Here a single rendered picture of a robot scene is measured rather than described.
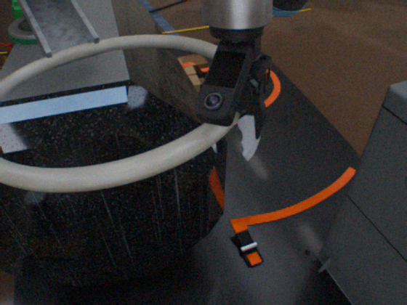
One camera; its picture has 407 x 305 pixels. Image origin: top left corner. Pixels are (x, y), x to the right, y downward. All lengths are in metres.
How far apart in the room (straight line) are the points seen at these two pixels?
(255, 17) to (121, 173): 0.24
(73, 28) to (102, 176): 0.57
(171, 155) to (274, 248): 1.14
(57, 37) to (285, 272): 1.17
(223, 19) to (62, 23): 0.59
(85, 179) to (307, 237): 1.27
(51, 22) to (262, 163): 1.26
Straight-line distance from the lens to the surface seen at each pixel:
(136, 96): 0.84
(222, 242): 1.50
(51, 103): 0.86
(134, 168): 0.41
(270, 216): 1.60
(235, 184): 1.71
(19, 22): 1.27
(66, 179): 0.42
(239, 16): 0.42
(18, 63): 1.05
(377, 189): 1.09
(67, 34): 0.90
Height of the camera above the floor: 1.29
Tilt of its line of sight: 43 degrees down
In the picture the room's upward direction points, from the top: straight up
